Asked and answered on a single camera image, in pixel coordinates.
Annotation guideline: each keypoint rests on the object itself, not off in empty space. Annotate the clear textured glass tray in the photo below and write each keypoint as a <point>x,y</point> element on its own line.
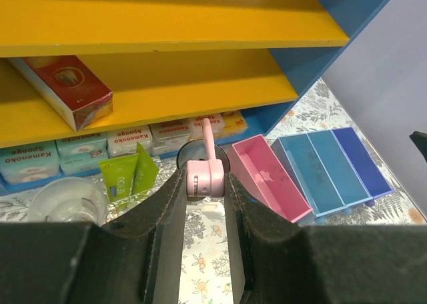
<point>14,207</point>

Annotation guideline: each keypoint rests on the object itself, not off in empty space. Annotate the purple blue drawer box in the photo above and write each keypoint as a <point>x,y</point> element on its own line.
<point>362,163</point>

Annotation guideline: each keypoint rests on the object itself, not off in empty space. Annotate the dark blue cup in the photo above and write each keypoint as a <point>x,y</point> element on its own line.
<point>196,151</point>

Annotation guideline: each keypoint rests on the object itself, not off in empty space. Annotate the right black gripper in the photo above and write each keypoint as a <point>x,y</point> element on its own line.
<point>419,139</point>

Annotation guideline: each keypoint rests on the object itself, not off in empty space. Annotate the blue wooden shelf unit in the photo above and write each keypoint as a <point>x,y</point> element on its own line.
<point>172,59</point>

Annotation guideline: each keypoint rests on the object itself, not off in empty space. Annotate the pink drawer box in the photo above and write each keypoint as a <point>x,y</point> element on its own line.
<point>258,169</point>

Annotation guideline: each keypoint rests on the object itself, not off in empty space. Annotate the light blue drawer box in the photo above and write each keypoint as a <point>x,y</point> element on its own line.
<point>302,162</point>

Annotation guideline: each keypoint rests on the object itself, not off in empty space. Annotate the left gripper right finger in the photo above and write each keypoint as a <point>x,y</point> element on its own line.
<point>257,238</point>

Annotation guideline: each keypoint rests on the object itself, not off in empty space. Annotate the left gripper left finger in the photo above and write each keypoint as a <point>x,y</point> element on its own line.
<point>148,266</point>

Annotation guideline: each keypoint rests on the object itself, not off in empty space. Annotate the clear cup brown base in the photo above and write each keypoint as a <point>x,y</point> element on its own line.
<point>69,199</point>

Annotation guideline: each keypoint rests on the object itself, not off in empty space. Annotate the green toothpaste tube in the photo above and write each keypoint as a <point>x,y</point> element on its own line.
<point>118,174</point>
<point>145,173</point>

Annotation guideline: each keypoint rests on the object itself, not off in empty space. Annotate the red small box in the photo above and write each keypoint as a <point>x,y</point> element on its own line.
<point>69,86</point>

